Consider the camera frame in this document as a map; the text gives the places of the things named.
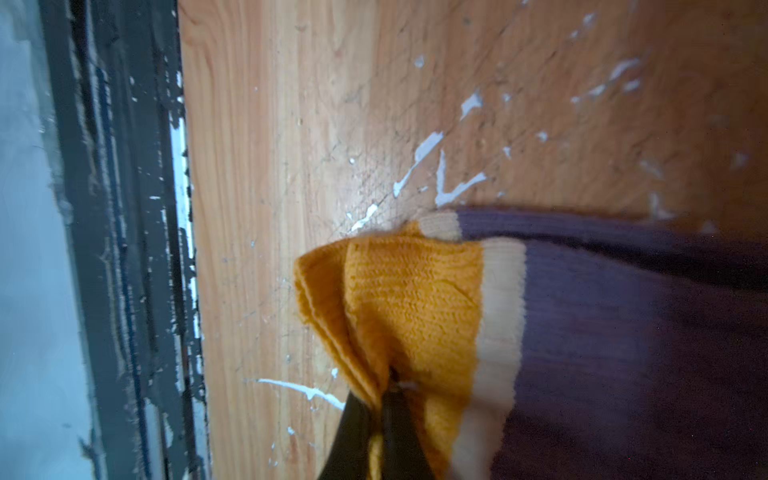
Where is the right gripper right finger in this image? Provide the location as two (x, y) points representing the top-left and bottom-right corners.
(381, 383), (434, 480)

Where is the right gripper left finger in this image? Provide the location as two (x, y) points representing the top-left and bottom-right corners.
(318, 392), (373, 480)

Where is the purple sock with yellow cuff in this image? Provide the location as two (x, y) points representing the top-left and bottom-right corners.
(294, 209), (767, 479)

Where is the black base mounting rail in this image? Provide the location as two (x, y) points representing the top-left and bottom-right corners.
(38, 1), (212, 479)

